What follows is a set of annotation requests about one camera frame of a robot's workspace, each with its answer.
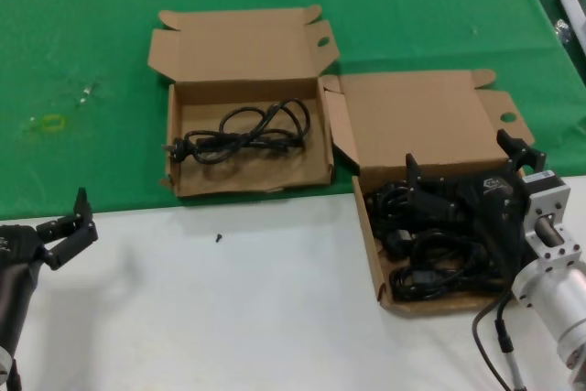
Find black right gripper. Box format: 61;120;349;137
405;129;548;286

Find yellow tape square mark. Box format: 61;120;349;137
39;114;65;132

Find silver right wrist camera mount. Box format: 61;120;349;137
521;169;586;276

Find green table cloth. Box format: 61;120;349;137
0;0;586;223

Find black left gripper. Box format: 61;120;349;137
0;187;100;280

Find white bar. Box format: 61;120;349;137
557;0;586;51

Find small shiny metal part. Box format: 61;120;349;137
554;18;573;44

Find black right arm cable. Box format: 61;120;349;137
471;289;527;391

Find open brown cardboard box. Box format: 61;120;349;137
320;68;537;318
146;5;340;200

